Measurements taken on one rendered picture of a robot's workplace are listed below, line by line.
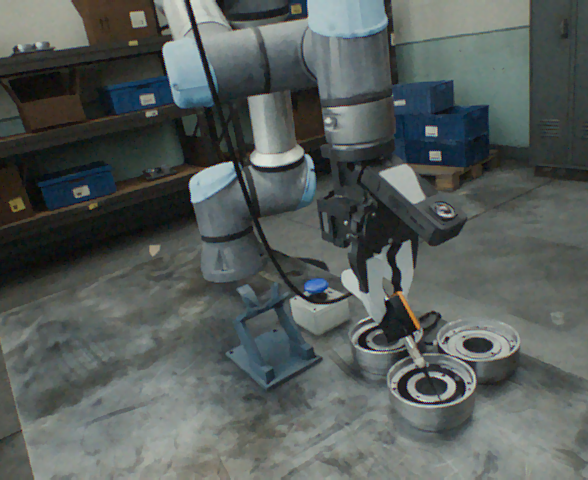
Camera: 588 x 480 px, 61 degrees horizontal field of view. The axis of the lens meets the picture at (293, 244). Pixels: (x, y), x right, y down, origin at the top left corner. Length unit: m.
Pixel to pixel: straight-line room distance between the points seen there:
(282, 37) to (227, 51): 0.06
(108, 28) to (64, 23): 0.55
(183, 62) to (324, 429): 0.46
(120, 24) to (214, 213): 3.16
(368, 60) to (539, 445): 0.44
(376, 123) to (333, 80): 0.06
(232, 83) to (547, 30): 3.74
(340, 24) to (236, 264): 0.67
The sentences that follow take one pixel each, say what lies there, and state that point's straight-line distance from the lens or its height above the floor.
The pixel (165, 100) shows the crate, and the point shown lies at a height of 1.04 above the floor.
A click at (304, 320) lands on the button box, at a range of 0.85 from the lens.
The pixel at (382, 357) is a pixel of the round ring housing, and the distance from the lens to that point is 0.70.
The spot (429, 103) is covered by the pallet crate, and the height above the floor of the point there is 0.66.
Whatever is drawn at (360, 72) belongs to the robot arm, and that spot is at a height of 1.20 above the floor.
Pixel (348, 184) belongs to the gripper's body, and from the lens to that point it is 0.58.
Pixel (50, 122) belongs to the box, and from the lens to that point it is 3.93.
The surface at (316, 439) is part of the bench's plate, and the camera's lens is 0.65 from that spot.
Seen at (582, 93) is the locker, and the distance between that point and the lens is 4.14.
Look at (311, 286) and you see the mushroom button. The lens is 0.83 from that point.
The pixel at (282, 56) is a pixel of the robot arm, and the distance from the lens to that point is 0.59.
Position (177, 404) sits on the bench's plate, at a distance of 0.76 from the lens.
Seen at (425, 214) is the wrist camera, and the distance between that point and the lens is 0.50.
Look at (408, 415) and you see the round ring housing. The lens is 0.63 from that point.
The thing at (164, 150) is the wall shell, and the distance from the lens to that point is 4.71.
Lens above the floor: 1.23
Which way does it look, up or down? 21 degrees down
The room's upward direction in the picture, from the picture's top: 10 degrees counter-clockwise
